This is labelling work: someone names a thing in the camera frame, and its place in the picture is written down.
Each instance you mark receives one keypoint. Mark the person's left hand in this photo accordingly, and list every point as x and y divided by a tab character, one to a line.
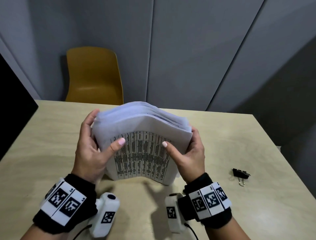
91	158

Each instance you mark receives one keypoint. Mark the person's right hand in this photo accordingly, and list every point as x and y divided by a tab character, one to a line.
190	158

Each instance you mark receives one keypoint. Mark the white paper sheet with table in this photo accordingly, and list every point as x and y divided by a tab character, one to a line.
143	153

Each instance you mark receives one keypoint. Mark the black binder clip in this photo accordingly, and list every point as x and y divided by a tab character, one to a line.
240	172

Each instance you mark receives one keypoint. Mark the stack of printed paper sheets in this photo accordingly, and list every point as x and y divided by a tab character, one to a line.
140	116

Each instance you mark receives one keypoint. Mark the person's left forearm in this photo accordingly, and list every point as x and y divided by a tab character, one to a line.
44	233

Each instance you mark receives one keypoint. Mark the black right wristband with markers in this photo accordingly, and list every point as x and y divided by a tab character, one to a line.
207	200

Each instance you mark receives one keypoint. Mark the yellow plastic chair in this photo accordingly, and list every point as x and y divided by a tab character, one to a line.
93	74

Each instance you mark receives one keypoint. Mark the black computer tower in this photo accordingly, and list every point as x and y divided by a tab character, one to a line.
13	111

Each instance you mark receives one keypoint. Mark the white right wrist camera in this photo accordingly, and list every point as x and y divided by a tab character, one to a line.
172	212

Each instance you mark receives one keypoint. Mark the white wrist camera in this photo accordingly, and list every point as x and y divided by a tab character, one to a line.
106	215
172	212

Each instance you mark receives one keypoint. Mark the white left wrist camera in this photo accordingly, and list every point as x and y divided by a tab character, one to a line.
106	215

